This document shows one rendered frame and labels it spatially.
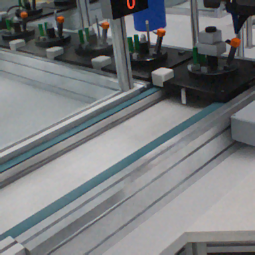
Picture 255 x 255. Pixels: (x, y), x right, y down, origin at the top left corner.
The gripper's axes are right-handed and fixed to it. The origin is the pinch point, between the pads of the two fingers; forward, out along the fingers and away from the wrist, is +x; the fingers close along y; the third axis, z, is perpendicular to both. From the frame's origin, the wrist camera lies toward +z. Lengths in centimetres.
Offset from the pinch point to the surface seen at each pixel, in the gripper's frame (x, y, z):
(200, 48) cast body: 9.4, -8.2, -2.2
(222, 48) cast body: 8.5, -2.8, -0.8
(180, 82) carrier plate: 16.6, -12.9, 4.2
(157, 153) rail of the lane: 12.3, -18.4, 38.6
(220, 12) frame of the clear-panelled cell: 40, 10, -101
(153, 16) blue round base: 39, -22, -89
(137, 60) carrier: 19.4, -25.5, -11.3
